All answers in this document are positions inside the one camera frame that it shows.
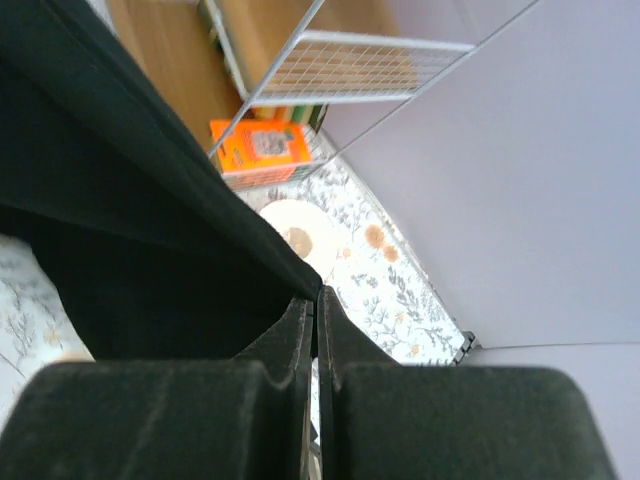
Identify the yellow green sponge pack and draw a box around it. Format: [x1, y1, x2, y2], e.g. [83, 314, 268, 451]
[251, 104, 328, 131]

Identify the toilet paper roll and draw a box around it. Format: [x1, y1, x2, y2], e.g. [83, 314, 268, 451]
[259, 199, 338, 280]

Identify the floral patterned table mat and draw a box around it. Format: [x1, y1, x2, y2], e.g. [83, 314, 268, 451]
[1, 130, 464, 420]

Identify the orange card box on shelf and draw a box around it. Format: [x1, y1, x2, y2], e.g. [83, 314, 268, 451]
[213, 120, 313, 190]

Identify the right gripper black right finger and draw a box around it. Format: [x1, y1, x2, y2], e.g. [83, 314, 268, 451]
[316, 286, 396, 479]

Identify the white wire wooden shelf rack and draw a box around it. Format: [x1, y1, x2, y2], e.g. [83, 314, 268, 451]
[197, 0, 541, 191]

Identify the black floral print t-shirt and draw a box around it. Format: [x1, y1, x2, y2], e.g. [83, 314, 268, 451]
[1, 1, 322, 360]

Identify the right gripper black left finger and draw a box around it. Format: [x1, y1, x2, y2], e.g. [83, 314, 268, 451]
[236, 299, 314, 479]

